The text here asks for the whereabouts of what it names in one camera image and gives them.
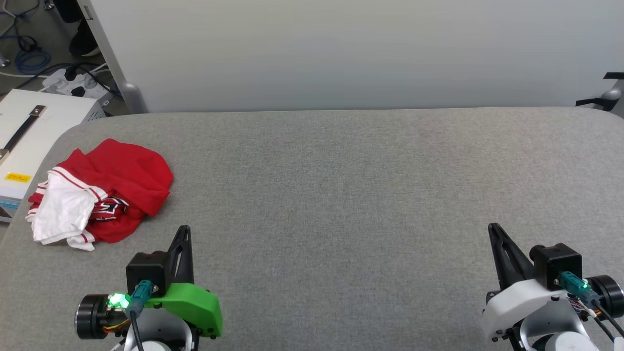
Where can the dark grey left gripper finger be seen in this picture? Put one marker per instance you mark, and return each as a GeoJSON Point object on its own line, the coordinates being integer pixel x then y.
{"type": "Point", "coordinates": [184, 243]}

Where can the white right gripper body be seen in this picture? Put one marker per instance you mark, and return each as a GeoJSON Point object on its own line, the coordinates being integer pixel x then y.
{"type": "Point", "coordinates": [516, 302]}

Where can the white equipment box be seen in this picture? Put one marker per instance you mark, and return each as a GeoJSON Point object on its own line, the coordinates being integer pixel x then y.
{"type": "Point", "coordinates": [53, 117]}

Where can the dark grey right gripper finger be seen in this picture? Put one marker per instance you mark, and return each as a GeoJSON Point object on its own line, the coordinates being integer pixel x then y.
{"type": "Point", "coordinates": [507, 258]}

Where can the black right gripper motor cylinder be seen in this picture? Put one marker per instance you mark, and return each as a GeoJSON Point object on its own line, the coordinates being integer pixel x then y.
{"type": "Point", "coordinates": [607, 292]}

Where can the yellow warning label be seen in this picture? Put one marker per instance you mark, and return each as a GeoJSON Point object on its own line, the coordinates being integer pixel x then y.
{"type": "Point", "coordinates": [18, 177]}

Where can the white power strip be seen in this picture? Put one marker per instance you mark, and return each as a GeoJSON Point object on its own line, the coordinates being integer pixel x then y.
{"type": "Point", "coordinates": [58, 78]}

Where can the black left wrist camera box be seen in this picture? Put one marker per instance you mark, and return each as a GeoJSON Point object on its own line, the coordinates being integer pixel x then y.
{"type": "Point", "coordinates": [146, 270]}

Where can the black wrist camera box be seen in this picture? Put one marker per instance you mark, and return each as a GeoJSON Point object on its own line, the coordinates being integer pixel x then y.
{"type": "Point", "coordinates": [558, 261]}
{"type": "Point", "coordinates": [146, 270]}

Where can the black shoe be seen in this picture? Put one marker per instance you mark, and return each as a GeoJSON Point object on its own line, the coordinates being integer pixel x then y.
{"type": "Point", "coordinates": [84, 44]}

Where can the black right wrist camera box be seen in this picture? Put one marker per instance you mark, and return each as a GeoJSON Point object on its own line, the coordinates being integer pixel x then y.
{"type": "Point", "coordinates": [558, 261]}

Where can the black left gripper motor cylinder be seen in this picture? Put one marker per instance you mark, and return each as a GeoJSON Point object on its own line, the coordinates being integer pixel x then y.
{"type": "Point", "coordinates": [90, 317]}

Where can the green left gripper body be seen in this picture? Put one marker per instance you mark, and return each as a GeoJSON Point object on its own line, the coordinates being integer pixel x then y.
{"type": "Point", "coordinates": [195, 304]}

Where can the red white basketball jersey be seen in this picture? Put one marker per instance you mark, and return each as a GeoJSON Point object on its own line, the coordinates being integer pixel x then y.
{"type": "Point", "coordinates": [131, 170]}

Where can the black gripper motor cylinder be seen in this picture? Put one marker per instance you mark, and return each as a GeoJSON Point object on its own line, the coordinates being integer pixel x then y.
{"type": "Point", "coordinates": [90, 317]}
{"type": "Point", "coordinates": [607, 292]}

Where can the grey partition foot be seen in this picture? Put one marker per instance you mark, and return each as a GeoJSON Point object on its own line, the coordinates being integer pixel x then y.
{"type": "Point", "coordinates": [612, 93]}
{"type": "Point", "coordinates": [134, 97]}

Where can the white partition panel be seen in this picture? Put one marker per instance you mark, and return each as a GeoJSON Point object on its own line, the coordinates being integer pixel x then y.
{"type": "Point", "coordinates": [341, 53]}

